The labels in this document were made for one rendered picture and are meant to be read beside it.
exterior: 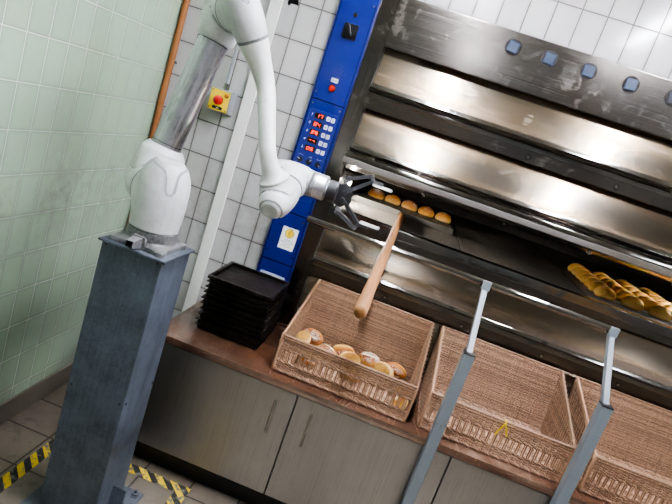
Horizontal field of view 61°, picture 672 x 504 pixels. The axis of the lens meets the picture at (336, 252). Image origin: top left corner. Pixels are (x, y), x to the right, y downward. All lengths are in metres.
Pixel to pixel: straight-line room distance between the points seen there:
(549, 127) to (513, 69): 0.28
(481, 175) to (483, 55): 0.49
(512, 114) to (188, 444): 1.87
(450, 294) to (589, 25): 1.22
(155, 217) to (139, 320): 0.32
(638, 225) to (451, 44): 1.07
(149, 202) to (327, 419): 1.03
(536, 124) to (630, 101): 0.36
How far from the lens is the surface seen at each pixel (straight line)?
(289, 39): 2.62
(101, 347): 1.95
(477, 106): 2.50
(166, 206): 1.78
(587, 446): 2.20
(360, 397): 2.22
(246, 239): 2.67
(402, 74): 2.53
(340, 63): 2.53
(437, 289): 2.56
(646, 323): 2.75
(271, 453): 2.34
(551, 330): 2.66
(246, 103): 2.62
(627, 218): 2.64
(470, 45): 2.54
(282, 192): 1.82
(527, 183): 2.54
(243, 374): 2.24
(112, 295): 1.88
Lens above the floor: 1.56
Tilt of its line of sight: 13 degrees down
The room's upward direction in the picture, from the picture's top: 19 degrees clockwise
